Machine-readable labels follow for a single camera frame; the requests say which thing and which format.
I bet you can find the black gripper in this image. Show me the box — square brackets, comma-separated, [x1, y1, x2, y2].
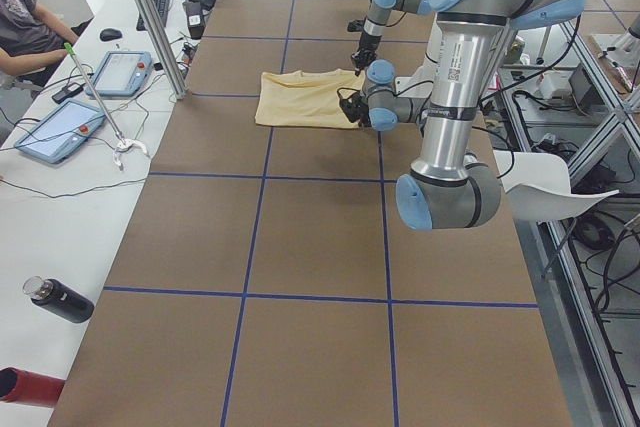
[352, 97, 371, 127]
[351, 32, 382, 76]

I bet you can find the cream long-sleeve printed shirt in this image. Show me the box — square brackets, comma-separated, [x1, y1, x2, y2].
[255, 69, 364, 129]

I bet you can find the white plastic chair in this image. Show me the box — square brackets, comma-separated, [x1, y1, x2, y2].
[494, 150, 619, 222]

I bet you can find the black keyboard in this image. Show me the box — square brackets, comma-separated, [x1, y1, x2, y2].
[135, 0, 173, 32]

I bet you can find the far blue teach pendant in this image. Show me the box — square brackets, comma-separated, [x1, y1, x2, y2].
[90, 50, 153, 98]

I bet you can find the blue teach pendant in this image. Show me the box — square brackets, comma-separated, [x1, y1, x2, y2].
[14, 99, 105, 164]
[90, 50, 153, 98]

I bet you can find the black computer mouse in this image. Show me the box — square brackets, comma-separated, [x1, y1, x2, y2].
[99, 28, 122, 42]

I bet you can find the black phone on desk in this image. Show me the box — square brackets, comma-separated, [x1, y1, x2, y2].
[52, 82, 84, 104]

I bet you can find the near blue teach pendant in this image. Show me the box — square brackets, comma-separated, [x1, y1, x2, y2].
[14, 99, 105, 164]

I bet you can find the seated person dark shirt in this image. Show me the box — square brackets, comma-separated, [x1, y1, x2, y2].
[1, 0, 92, 87]

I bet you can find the black water bottle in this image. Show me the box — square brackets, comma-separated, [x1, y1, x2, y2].
[23, 276, 94, 324]

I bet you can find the red cylinder bottle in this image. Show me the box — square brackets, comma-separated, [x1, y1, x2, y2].
[1, 367, 65, 408]

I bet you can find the aluminium frame post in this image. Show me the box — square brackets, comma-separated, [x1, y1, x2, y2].
[134, 0, 187, 100]

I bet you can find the aluminium side rack frame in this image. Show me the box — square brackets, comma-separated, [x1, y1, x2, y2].
[489, 0, 639, 426]

